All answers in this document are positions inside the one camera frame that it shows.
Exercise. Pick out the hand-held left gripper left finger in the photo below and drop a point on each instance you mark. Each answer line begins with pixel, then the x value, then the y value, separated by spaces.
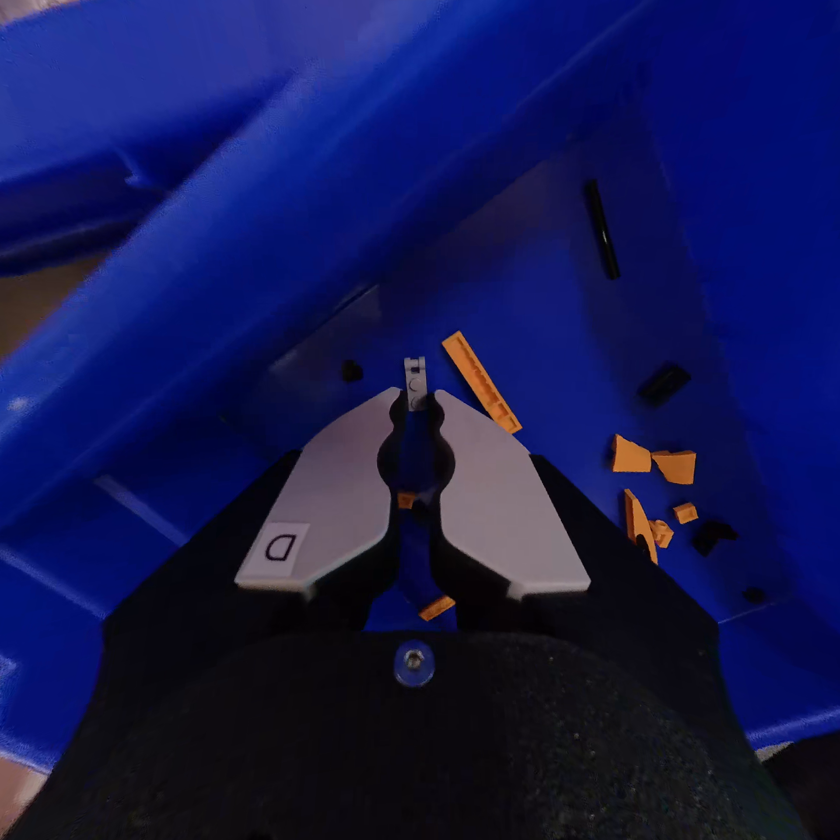
pixel 334 485

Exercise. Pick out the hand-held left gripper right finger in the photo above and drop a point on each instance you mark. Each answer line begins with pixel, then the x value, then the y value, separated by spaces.
pixel 505 512

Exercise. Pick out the black lego axle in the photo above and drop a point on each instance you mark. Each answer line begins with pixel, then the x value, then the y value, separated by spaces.
pixel 602 229

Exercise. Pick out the blue plastic bin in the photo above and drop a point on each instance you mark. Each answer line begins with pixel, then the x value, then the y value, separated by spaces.
pixel 525 262
pixel 98 98

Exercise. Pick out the light grey lego clip plate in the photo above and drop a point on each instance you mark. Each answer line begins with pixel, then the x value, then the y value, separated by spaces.
pixel 415 384

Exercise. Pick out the scattered orange lego pieces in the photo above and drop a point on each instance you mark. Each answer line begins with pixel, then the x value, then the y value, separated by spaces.
pixel 630 454

